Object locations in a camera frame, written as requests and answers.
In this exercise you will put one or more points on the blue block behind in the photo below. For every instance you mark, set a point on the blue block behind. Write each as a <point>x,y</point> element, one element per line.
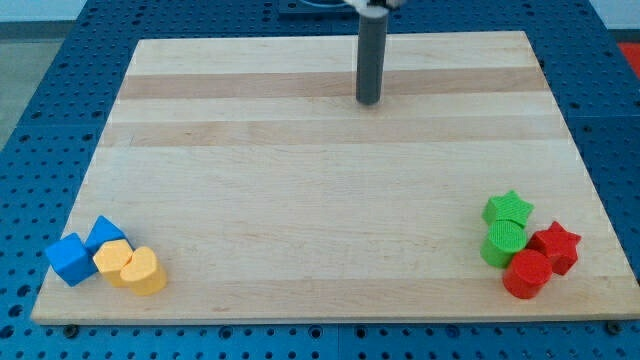
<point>103,231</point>

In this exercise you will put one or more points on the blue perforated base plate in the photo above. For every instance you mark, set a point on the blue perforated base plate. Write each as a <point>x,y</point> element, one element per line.
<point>44,160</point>

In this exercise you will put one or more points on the yellow heart block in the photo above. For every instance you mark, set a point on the yellow heart block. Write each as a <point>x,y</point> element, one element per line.
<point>144,275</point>

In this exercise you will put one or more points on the red star block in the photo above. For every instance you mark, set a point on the red star block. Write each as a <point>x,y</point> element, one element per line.
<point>558,245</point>

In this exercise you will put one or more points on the blue cube block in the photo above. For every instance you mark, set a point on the blue cube block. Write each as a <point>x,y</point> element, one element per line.
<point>71,260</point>

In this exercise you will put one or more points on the wooden board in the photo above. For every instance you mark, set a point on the wooden board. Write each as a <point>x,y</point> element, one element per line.
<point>271,196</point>

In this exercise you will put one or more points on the green star block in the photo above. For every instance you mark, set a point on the green star block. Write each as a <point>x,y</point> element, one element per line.
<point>508,207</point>

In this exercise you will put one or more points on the yellow hexagon block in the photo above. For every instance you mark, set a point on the yellow hexagon block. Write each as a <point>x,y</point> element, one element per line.
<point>111,258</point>

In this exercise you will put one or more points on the green cylinder block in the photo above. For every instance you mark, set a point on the green cylinder block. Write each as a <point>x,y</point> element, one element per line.
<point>503,241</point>

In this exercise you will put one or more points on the red cylinder block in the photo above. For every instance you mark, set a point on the red cylinder block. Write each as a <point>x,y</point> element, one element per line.
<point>527,273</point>

